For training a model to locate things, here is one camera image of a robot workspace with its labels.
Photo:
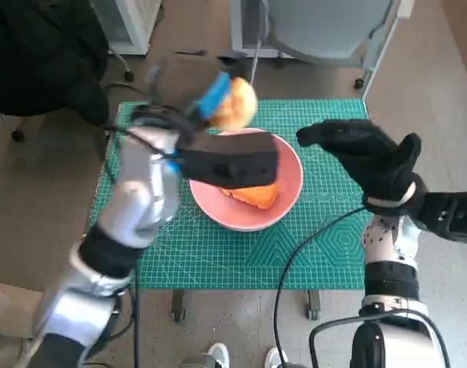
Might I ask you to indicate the pink bowl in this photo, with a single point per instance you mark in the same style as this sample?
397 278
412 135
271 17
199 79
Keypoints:
290 168

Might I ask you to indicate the grey trouser leg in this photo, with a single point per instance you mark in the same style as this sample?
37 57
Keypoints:
196 362

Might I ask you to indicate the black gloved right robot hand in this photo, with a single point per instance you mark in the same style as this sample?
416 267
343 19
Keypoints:
371 161

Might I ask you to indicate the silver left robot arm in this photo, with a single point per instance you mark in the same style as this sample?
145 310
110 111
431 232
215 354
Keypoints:
141 199

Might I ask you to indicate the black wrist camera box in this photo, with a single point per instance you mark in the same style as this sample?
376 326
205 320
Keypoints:
448 218
233 161

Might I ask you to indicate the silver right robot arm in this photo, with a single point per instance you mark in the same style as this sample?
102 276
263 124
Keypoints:
382 245

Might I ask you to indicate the person in beige trousers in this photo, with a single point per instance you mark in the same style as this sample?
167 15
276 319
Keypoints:
7 306

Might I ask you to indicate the black table foot with caster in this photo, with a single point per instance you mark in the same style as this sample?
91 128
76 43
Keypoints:
313 303
178 304

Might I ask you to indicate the white appliance with grille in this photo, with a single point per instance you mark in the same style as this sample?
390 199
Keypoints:
139 23

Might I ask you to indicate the white shoe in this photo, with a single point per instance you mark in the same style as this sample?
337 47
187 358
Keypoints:
273 358
218 354

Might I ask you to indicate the grey swivel chair base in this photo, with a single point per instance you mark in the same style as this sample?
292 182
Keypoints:
129 74

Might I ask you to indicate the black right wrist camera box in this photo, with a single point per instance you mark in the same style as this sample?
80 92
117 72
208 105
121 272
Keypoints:
448 218

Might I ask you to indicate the rectangular toy bread loaf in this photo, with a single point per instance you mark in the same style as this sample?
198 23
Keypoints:
260 197

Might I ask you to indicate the green cutting mat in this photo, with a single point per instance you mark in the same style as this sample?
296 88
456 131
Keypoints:
218 257

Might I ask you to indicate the grey mesh office chair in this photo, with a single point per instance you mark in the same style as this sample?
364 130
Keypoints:
325 27

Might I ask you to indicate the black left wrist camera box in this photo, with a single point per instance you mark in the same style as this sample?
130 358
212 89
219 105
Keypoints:
233 161

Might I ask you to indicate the round toy bread bun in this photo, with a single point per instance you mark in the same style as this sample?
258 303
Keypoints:
239 103

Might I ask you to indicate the white cabinet with vent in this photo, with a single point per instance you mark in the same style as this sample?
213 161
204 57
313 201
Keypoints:
242 38

